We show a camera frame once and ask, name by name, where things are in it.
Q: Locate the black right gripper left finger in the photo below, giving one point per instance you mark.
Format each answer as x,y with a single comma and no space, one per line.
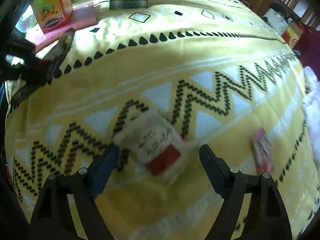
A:
101,169

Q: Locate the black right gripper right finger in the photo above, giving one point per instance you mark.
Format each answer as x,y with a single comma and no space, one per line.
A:
218,172

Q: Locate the pink candy packet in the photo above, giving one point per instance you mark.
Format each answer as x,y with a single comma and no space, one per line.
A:
262,152

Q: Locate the white red snack packet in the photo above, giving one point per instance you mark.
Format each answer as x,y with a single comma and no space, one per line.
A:
156,145

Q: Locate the dark snack wrapper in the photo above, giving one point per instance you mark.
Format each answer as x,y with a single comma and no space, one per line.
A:
51,62

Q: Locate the red yellow medicine box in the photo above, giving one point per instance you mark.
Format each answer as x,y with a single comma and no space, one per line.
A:
51,14

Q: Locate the magenta flat box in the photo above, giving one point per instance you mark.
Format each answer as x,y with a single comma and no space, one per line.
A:
80,18

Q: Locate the yellow patterned bed sheet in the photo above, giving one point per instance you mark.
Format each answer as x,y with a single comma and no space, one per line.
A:
214,68

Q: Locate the white floral pillow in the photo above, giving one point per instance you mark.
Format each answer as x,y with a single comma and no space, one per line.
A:
311,109

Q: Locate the red gold gift box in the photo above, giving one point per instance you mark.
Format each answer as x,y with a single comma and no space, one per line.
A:
292,34

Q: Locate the maroon garment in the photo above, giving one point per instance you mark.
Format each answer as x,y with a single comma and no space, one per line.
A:
309,47

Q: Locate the white tote bag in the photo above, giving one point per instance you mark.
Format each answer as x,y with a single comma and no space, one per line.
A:
276,18

